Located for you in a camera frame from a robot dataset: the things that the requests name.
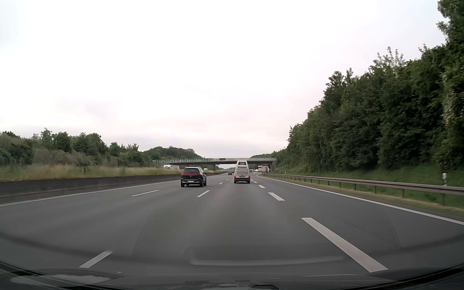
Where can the concrete overpass bridge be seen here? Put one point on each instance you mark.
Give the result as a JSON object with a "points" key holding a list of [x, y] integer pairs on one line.
{"points": [[224, 160]]}

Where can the white van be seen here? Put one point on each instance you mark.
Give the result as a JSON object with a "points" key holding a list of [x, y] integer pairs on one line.
{"points": [[242, 173]]}

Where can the queue of distant vehicles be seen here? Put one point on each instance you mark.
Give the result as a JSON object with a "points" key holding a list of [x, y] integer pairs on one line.
{"points": [[262, 169]]}

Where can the black car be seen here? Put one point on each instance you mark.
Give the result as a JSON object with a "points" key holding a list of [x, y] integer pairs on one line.
{"points": [[193, 176]]}

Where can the white lorry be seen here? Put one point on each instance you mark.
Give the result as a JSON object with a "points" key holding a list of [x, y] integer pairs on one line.
{"points": [[171, 166]]}

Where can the grey asphalt road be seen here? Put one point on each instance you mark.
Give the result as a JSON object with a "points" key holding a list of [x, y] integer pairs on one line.
{"points": [[232, 225]]}

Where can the car's own bonnet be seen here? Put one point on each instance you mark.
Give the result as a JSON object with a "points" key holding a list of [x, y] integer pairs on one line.
{"points": [[232, 282]]}

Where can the road markings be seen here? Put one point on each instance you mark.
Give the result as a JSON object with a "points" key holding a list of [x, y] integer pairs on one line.
{"points": [[347, 245]]}

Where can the wood of green trees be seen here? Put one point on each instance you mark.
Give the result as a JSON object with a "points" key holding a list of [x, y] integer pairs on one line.
{"points": [[397, 116]]}

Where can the tall dry grass strip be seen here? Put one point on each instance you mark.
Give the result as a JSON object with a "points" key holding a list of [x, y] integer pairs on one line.
{"points": [[63, 171]]}

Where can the row of trees and bushes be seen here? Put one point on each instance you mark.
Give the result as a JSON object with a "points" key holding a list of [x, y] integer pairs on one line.
{"points": [[54, 149]]}

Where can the grass verge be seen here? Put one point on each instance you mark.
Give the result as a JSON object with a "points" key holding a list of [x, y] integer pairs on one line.
{"points": [[409, 181]]}

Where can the concrete median barrier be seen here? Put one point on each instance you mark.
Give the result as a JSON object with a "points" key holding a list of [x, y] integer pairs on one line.
{"points": [[54, 184]]}

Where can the metal guard rail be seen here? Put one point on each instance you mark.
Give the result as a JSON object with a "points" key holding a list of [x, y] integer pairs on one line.
{"points": [[377, 184]]}

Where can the white marker post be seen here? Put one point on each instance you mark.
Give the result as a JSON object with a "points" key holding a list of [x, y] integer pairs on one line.
{"points": [[444, 179]]}

